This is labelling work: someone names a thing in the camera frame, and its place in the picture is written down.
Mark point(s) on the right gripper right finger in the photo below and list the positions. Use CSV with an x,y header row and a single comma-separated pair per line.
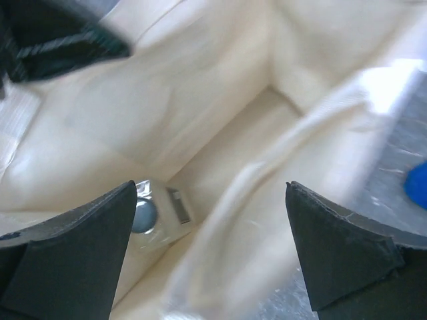
x,y
355,267

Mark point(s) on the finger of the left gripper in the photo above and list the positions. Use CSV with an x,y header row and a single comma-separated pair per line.
x,y
41,40

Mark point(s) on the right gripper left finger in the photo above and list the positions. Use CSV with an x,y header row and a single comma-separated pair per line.
x,y
68,267

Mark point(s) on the clear bottle black label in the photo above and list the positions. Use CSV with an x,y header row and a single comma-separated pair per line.
x,y
163,215

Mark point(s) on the cream canvas tote bag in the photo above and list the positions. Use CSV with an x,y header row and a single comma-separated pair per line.
x,y
227,101

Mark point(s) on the blue cloth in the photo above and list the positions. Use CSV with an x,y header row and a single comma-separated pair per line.
x,y
415,185

